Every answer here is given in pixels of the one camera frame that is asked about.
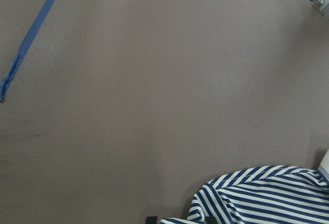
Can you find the aluminium frame post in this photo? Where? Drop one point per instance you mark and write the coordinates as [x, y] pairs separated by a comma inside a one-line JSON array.
[[321, 6]]

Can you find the blue white striped polo shirt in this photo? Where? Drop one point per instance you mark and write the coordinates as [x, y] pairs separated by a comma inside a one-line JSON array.
[[268, 194]]

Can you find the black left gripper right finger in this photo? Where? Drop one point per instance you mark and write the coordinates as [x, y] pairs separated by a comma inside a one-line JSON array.
[[210, 220]]

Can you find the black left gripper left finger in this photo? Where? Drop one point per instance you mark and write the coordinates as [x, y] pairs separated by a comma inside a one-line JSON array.
[[151, 220]]

